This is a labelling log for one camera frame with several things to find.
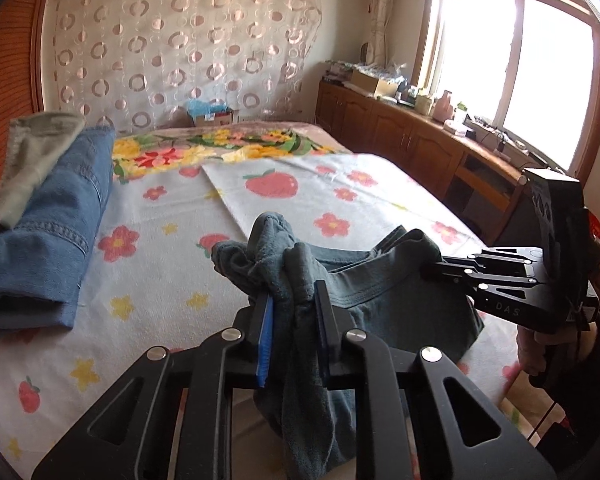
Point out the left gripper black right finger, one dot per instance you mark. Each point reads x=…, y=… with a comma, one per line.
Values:
x=332, y=324

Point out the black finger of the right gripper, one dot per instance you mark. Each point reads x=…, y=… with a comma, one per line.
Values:
x=472, y=261

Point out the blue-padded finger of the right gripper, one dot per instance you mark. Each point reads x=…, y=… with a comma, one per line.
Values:
x=465, y=279

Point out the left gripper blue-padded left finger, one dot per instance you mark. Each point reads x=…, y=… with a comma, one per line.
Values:
x=252, y=355

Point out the teal grey shorts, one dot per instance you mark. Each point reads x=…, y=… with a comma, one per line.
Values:
x=381, y=289

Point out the person's right hand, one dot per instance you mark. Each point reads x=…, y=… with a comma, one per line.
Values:
x=569, y=343

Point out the wooden chair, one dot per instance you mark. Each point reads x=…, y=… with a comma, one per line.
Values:
x=518, y=225

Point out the wooden sideboard cabinet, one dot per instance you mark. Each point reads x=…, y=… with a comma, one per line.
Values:
x=471, y=181

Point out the white floral towel sheet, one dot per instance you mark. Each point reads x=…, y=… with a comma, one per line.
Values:
x=151, y=279

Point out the pink bottle on cabinet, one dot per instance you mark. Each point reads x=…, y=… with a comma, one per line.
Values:
x=443, y=109

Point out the white jar on cabinet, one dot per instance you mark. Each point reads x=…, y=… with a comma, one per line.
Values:
x=423, y=104

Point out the cardboard box on cabinet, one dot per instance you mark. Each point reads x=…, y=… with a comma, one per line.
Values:
x=377, y=86

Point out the box with blue cloth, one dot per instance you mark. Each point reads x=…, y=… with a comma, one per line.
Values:
x=206, y=114

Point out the folded blue denim jeans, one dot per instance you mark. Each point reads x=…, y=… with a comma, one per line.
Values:
x=44, y=258

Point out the folded olive green pants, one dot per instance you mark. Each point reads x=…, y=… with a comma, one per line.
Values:
x=35, y=143

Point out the circle patterned sheer curtain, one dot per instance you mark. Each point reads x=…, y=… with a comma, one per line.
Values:
x=134, y=64

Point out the window drape curtain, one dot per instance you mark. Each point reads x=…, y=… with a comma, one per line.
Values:
x=380, y=14

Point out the window with wooden frame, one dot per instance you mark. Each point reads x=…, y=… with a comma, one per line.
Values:
x=529, y=69

